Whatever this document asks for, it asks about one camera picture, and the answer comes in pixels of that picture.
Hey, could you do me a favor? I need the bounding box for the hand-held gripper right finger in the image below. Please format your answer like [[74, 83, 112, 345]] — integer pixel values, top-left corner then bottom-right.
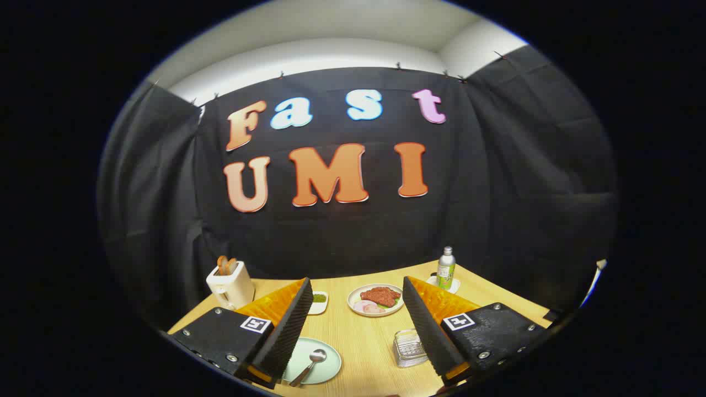
[[402, 276, 548, 387]]

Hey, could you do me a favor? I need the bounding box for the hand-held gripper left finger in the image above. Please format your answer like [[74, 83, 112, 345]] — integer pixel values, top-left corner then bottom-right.
[[167, 277, 314, 390]]

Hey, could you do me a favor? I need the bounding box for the metal spoon with brown handle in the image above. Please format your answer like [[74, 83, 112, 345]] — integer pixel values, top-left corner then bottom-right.
[[289, 349, 328, 387]]

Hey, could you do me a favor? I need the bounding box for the white oval plate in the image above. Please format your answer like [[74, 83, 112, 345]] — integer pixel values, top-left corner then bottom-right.
[[347, 283, 405, 318]]

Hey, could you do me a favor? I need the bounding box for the white square coaster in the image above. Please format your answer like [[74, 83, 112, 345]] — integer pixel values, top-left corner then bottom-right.
[[426, 275, 461, 294]]

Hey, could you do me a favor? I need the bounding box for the light blue plate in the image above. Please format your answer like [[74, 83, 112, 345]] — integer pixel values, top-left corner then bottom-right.
[[282, 337, 343, 385]]

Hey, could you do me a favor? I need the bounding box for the brown steak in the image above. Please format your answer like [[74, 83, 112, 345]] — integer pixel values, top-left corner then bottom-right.
[[361, 287, 402, 308]]

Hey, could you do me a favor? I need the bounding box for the silver bottle with green label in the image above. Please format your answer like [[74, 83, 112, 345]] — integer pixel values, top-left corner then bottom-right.
[[437, 246, 456, 291]]

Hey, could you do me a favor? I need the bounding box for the white toaster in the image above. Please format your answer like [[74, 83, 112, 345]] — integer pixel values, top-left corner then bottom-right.
[[206, 260, 256, 310]]

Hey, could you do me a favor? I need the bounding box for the metal wire basket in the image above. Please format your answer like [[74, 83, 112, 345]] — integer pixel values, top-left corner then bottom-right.
[[393, 329, 430, 368]]

